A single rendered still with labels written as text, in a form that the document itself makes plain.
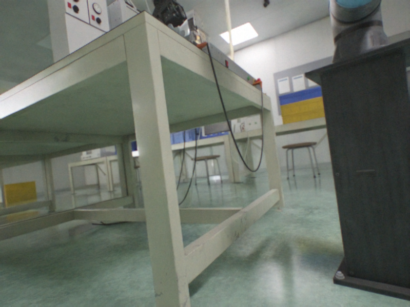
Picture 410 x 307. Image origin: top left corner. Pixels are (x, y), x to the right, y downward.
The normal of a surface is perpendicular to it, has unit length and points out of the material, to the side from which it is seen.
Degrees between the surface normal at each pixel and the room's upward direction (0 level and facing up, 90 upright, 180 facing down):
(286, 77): 90
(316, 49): 90
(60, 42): 90
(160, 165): 90
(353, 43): 73
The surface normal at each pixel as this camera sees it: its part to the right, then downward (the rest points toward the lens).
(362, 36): -0.45, -0.27
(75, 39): 0.85, -0.11
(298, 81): -0.51, 0.04
